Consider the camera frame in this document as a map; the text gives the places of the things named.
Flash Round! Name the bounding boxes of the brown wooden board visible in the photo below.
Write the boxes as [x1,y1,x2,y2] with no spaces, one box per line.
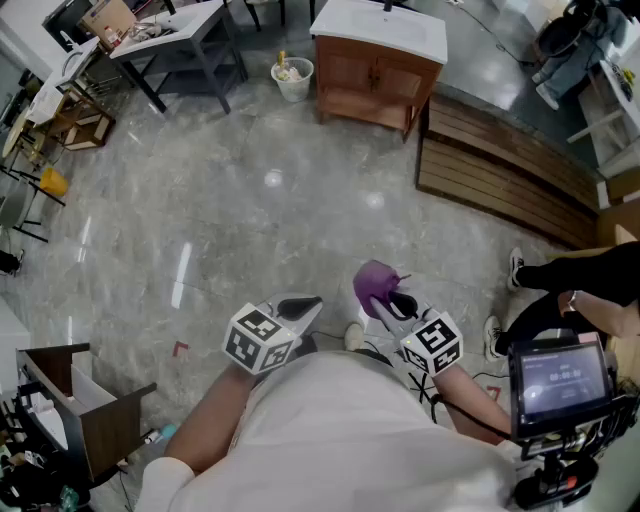
[597,169,640,251]

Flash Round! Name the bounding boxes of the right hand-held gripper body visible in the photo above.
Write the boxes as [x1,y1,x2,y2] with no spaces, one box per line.
[387,309,464,377]

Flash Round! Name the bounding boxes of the person's white shirt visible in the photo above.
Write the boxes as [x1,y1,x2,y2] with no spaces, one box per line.
[142,349,532,512]

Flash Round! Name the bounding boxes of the black desk with shelves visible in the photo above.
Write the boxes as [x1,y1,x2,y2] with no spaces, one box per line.
[109,0,249,117]

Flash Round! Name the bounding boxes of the person's right forearm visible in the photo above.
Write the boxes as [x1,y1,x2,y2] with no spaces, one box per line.
[432,367,514,446]

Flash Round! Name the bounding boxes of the purple cloth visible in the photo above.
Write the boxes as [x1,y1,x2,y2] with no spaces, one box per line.
[352,259,402,319]

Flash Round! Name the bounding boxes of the person's right white shoe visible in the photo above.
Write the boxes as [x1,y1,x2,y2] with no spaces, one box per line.
[344,322,367,352]

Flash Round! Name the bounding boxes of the small round white washbasin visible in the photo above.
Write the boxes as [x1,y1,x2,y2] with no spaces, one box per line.
[49,32,101,89]

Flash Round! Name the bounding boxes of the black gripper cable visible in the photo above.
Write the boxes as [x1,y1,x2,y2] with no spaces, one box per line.
[409,369,512,442]

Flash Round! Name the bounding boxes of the grey chair black legs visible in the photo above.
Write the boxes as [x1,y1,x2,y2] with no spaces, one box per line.
[0,169,67,246]

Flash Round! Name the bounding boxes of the white trash basket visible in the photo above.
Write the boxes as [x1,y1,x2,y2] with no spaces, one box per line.
[270,56,315,104]

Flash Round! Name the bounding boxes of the dark wooden desk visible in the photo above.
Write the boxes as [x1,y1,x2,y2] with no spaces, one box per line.
[17,342,159,484]

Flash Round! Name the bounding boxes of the teal and white bottle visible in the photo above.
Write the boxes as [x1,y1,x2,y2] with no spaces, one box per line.
[143,422,180,446]

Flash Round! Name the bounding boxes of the white table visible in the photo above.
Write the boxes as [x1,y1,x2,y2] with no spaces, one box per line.
[567,59,640,179]

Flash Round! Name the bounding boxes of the small wooden rack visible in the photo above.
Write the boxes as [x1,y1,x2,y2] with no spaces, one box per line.
[47,89,116,151]

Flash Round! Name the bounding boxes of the person's left forearm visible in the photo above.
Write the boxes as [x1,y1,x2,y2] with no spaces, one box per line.
[164,360,262,476]

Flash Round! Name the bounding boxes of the wooden slatted platform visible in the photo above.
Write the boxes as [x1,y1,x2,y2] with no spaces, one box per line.
[414,82,601,251]

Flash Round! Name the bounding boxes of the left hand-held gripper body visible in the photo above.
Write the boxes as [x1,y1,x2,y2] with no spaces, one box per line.
[222,298,311,377]

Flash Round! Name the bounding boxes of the cardboard box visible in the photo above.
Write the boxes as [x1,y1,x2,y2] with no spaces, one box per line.
[79,0,138,51]

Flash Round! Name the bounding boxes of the yellow bucket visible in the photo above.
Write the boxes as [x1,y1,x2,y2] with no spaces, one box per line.
[39,167,70,197]

